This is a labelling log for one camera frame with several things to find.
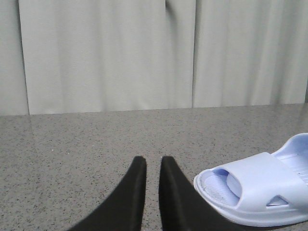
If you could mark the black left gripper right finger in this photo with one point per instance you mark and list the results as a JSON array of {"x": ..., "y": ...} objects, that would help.
[{"x": 181, "y": 206}]

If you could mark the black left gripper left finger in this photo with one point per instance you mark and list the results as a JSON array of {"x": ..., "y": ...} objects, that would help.
[{"x": 122, "y": 210}]

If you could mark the light blue slipper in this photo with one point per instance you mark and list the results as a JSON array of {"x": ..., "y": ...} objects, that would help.
[
  {"x": 294, "y": 154},
  {"x": 258, "y": 191}
]

